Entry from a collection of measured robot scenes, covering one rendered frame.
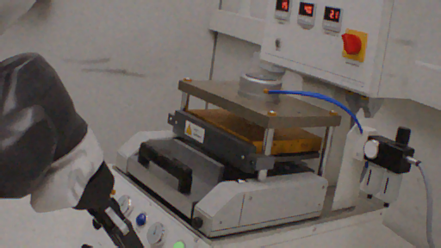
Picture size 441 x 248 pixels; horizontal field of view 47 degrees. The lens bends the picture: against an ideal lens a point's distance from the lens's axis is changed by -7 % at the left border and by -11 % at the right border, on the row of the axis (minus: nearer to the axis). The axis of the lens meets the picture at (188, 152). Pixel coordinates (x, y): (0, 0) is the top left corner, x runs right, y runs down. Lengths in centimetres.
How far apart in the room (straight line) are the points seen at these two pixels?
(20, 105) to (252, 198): 41
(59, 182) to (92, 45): 180
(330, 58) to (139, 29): 152
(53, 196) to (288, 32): 67
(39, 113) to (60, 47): 179
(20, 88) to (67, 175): 12
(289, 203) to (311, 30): 37
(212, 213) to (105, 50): 169
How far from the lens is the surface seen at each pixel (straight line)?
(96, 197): 72
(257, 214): 88
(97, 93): 248
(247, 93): 99
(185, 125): 103
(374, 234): 116
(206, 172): 95
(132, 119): 255
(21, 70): 63
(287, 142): 96
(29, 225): 123
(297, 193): 93
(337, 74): 105
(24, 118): 61
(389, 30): 101
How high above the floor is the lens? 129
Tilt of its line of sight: 17 degrees down
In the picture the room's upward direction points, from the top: 8 degrees clockwise
